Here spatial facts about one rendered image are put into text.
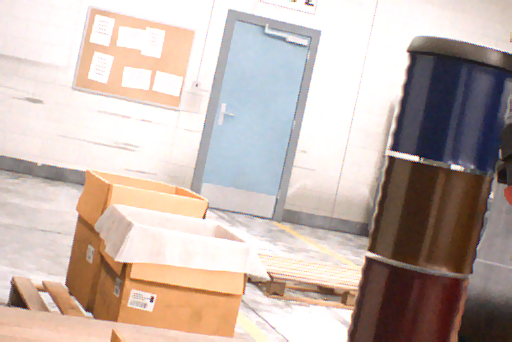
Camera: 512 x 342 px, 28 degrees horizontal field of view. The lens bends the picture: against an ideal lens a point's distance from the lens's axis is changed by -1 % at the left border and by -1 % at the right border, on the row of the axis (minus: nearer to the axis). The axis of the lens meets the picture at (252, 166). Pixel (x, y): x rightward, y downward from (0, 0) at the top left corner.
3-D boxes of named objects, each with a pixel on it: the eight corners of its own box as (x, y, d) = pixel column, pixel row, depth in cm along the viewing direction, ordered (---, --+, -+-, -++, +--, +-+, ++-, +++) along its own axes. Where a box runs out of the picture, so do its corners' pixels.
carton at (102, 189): (192, 327, 476) (218, 203, 473) (79, 312, 457) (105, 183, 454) (159, 297, 529) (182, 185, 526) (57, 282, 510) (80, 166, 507)
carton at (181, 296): (251, 374, 413) (278, 250, 410) (96, 353, 394) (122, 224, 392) (210, 331, 476) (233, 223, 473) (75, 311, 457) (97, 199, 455)
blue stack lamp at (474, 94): (459, 164, 38) (479, 75, 38) (517, 178, 35) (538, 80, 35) (368, 145, 37) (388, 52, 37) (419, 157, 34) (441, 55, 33)
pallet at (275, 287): (371, 289, 813) (375, 271, 812) (430, 321, 718) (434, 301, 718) (225, 266, 775) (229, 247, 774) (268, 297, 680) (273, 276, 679)
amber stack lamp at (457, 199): (439, 257, 39) (458, 169, 38) (494, 279, 35) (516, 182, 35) (347, 242, 37) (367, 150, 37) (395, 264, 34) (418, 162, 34)
